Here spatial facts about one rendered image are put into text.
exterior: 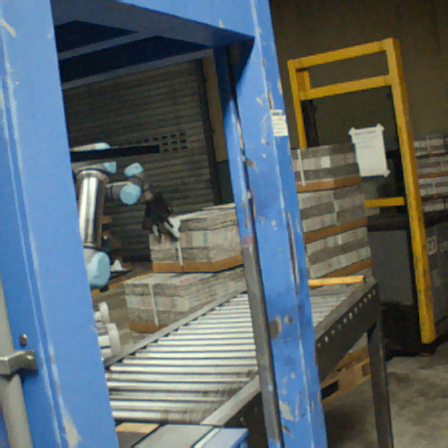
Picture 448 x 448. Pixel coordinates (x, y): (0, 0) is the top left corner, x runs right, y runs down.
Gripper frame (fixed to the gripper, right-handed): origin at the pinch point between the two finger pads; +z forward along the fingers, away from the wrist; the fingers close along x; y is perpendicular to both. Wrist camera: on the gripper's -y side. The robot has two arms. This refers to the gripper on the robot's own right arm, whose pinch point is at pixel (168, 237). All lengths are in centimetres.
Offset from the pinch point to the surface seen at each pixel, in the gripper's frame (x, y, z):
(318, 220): -19, 70, 47
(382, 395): -100, -34, 49
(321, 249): -18, 63, 60
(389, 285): -6, 119, 135
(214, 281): -18.8, -6.0, 19.3
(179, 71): 513, 567, 126
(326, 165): -16, 99, 33
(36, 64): -178, -140, -124
